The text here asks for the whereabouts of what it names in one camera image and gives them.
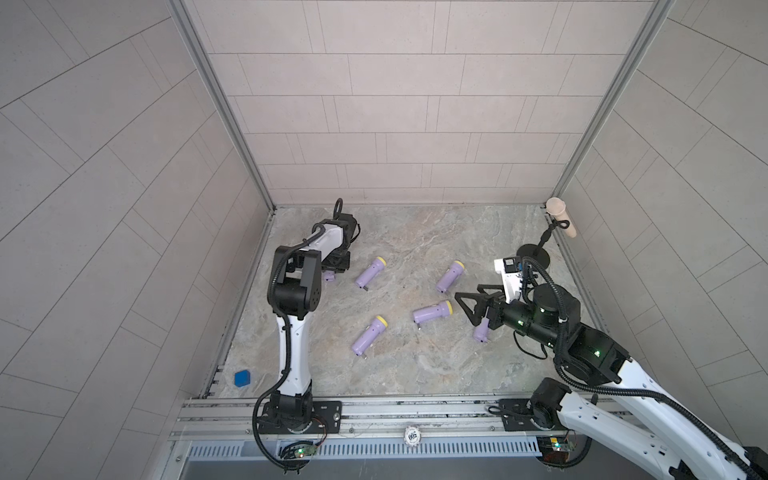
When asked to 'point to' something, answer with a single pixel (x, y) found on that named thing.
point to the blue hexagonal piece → (242, 378)
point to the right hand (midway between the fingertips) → (465, 297)
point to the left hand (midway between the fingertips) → (335, 266)
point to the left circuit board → (304, 451)
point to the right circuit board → (555, 449)
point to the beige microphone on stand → (556, 207)
